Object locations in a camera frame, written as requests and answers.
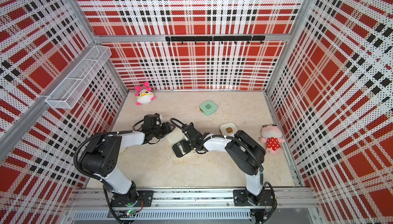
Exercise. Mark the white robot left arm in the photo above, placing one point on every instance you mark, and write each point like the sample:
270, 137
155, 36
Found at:
97, 158

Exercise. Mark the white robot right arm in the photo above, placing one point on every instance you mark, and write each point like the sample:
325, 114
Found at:
247, 154

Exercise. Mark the mint green manicure case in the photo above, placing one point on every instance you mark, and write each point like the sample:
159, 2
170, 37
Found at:
208, 107

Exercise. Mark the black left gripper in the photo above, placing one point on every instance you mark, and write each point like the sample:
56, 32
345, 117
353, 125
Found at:
167, 129

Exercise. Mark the black wall hook rail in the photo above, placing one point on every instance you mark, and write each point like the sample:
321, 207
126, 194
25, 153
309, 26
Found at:
214, 38

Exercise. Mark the pink white owl plush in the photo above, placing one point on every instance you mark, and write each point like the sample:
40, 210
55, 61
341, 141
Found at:
144, 94

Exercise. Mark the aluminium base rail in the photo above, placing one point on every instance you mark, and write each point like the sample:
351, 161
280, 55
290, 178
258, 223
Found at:
289, 205

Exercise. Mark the pink frog plush red dress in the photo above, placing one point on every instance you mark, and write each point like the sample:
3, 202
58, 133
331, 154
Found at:
272, 137

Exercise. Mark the white wire mesh shelf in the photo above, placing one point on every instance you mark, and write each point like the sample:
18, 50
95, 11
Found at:
70, 89

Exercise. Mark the cream manicure case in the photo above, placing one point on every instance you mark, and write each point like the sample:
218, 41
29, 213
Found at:
179, 145
228, 129

